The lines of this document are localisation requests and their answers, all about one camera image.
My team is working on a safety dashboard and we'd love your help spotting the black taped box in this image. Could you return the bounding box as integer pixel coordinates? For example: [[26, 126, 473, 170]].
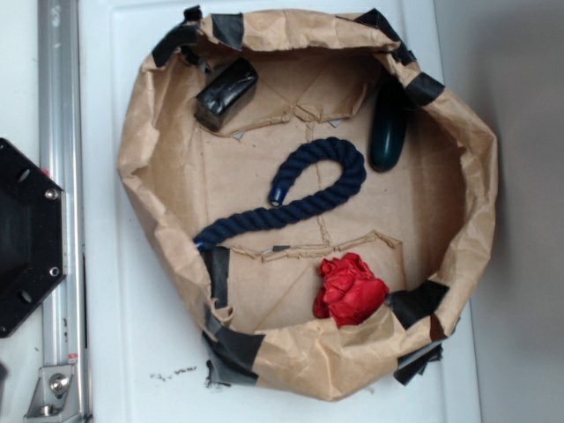
[[195, 57, 259, 132]]

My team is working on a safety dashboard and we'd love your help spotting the brown paper bag container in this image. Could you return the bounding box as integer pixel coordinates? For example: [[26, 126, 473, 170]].
[[117, 7, 498, 401]]

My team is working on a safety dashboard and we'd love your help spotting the crumpled red paper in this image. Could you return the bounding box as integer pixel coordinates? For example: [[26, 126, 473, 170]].
[[313, 253, 390, 328]]

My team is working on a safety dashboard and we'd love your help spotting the dark green oval object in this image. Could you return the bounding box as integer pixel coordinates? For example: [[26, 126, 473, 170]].
[[369, 80, 412, 173]]

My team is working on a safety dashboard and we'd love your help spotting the aluminium extrusion rail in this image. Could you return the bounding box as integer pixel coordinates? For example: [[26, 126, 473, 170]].
[[38, 1, 92, 422]]

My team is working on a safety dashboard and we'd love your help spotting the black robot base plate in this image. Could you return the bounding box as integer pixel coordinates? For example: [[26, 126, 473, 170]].
[[1, 138, 65, 338]]

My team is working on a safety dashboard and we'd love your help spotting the metal corner bracket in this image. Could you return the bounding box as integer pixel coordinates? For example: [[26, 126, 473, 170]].
[[23, 364, 80, 423]]

